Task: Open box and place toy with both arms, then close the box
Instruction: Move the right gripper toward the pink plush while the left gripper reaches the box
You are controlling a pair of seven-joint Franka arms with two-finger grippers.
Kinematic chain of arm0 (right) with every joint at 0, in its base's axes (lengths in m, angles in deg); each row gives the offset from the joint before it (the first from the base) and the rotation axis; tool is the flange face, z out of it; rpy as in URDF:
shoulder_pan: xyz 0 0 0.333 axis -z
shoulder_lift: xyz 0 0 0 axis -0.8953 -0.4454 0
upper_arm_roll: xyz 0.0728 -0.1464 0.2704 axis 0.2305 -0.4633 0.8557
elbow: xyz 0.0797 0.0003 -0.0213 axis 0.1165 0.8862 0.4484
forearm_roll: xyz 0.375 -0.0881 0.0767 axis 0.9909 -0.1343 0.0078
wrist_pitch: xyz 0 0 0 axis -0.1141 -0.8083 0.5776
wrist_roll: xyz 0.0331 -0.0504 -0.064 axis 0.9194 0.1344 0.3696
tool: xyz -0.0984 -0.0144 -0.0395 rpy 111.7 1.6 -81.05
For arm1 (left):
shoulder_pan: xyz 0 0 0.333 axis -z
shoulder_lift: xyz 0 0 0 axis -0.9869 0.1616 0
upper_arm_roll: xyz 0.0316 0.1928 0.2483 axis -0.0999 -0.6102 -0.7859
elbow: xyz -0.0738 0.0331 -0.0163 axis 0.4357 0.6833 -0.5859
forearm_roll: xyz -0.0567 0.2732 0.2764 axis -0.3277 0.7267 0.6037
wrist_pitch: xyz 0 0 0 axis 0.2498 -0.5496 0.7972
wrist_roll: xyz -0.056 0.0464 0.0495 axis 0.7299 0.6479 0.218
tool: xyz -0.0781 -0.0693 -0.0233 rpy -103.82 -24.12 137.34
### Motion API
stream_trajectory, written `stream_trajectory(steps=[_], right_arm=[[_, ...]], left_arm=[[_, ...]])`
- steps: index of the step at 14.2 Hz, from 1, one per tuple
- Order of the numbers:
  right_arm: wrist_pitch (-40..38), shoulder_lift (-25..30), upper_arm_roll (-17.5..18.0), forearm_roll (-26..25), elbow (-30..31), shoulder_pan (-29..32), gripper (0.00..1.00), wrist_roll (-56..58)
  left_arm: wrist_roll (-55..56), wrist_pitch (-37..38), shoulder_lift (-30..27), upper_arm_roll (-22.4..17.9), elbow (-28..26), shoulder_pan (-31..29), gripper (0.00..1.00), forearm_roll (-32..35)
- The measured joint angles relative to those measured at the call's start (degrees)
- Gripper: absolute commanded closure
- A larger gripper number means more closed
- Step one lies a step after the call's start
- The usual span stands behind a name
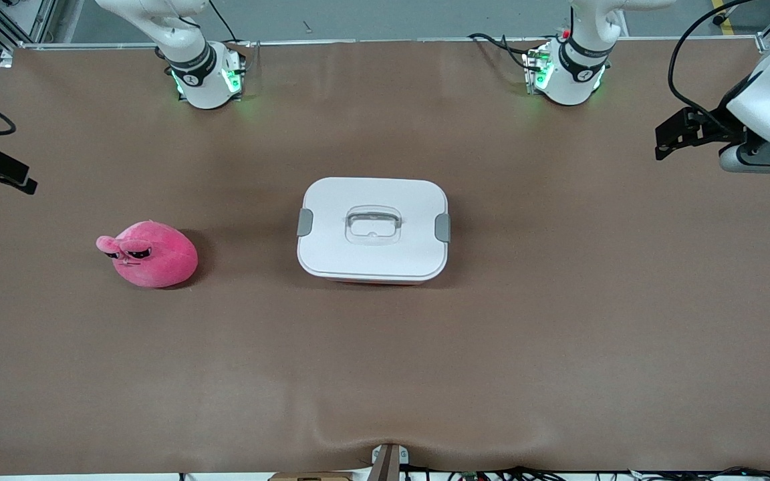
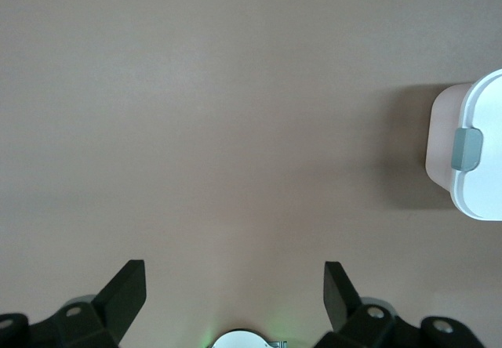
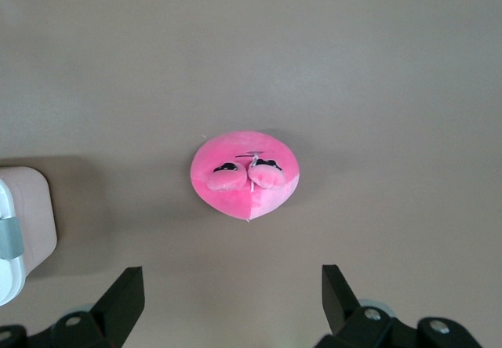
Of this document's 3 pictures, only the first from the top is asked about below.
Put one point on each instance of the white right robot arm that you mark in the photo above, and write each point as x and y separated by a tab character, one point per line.
201	90

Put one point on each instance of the pink plush toy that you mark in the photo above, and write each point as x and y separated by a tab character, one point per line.
164	257

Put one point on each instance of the black stand foot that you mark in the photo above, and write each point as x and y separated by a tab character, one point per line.
718	19

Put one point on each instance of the white box lid grey latches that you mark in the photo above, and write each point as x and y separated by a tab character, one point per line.
331	240

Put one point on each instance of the brown table mat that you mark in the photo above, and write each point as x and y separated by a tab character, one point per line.
385	367

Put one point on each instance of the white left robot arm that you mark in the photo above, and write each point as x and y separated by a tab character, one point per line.
579	87

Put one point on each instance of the silver table edge rail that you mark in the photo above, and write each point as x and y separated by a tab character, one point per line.
305	42

